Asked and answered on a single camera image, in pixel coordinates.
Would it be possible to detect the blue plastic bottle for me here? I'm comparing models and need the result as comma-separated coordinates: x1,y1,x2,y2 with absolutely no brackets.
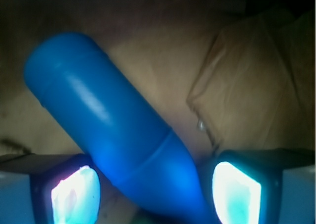
24,33,217,224

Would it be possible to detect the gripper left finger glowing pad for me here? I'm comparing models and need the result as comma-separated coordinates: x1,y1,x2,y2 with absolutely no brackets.
0,154,101,224

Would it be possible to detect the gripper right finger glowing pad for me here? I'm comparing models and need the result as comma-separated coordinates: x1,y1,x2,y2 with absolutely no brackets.
200,149,316,224

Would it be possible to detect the brown paper bag bin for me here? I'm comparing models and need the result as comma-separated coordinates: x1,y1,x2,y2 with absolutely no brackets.
0,0,316,224

